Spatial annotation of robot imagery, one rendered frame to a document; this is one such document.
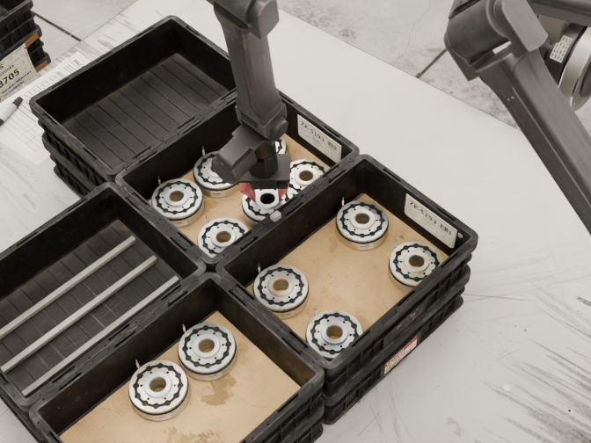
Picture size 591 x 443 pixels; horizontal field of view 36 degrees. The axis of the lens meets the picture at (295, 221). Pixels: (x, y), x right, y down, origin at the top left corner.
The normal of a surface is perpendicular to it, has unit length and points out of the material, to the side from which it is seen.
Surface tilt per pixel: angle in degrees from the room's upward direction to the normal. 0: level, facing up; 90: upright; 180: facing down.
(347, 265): 0
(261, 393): 0
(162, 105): 0
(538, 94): 39
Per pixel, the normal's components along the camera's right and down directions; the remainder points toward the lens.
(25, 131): -0.02, -0.61
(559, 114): 0.43, -0.15
